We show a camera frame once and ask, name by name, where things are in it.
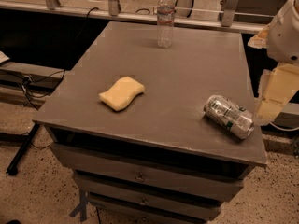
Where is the yellow sponge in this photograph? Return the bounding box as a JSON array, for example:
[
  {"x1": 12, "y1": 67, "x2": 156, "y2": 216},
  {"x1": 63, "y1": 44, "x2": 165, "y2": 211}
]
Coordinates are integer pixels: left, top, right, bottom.
[{"x1": 99, "y1": 77, "x2": 145, "y2": 111}]

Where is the black cable on left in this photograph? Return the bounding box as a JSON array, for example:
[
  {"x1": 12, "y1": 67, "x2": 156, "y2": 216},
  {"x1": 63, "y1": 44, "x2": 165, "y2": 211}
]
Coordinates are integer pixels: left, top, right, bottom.
[{"x1": 17, "y1": 7, "x2": 100, "y2": 110}]

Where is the black floor stand leg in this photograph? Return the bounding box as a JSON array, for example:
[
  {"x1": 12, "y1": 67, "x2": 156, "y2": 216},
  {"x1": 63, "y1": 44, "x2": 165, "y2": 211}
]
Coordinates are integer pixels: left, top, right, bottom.
[{"x1": 7, "y1": 124, "x2": 39, "y2": 176}]

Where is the white cable on right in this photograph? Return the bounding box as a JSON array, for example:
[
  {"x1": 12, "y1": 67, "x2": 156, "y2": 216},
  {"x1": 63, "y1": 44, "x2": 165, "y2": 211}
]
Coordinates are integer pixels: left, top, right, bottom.
[{"x1": 269, "y1": 121, "x2": 299, "y2": 133}]

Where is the clear plastic water bottle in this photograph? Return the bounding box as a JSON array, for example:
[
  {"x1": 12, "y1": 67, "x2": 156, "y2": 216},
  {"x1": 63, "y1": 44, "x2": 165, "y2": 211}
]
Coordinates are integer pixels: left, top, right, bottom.
[{"x1": 157, "y1": 0, "x2": 175, "y2": 48}]

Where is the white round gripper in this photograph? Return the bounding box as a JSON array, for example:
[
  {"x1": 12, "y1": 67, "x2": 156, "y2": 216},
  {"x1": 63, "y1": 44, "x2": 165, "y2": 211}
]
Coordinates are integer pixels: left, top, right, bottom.
[{"x1": 248, "y1": 0, "x2": 299, "y2": 121}]

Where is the silver 7up soda can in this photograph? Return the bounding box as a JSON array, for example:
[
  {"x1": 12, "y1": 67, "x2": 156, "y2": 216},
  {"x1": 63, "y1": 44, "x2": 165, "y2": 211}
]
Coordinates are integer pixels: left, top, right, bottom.
[{"x1": 204, "y1": 95, "x2": 254, "y2": 139}]

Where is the grey drawer cabinet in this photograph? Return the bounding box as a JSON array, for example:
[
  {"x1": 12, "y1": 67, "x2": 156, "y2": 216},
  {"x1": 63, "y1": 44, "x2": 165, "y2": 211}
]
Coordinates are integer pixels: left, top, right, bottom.
[{"x1": 35, "y1": 22, "x2": 266, "y2": 224}]

